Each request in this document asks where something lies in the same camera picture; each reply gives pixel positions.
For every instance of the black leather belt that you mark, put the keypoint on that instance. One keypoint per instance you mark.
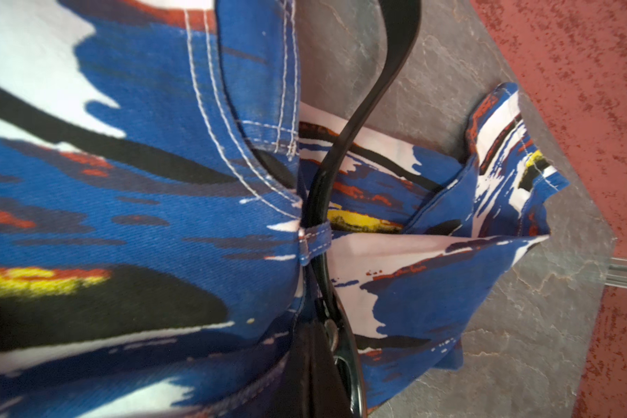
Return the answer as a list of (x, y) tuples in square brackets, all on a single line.
[(323, 373)]

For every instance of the blue white patterned trousers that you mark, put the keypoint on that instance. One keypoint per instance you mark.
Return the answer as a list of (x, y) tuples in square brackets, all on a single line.
[(155, 162)]

